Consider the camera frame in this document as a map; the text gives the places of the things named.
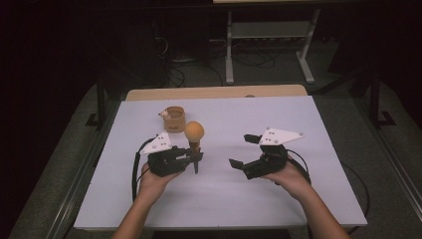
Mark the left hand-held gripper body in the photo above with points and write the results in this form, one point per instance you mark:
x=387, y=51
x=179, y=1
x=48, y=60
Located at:
x=166, y=164

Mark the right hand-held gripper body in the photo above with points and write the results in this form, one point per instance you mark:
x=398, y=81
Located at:
x=268, y=162

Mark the brown cup with bear figure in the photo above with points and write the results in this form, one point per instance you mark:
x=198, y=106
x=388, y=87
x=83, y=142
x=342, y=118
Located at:
x=174, y=120

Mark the person's left hand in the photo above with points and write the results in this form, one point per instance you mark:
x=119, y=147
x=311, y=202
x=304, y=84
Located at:
x=154, y=184

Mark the person's right hand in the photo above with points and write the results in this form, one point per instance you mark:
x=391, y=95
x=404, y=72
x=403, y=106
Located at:
x=292, y=182

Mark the black metal stand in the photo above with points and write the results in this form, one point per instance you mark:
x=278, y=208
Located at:
x=375, y=106
x=100, y=106

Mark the grey metal rail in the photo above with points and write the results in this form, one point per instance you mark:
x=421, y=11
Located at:
x=83, y=172
x=391, y=156

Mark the white metal desk frame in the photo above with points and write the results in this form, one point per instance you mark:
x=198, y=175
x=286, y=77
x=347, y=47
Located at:
x=229, y=49

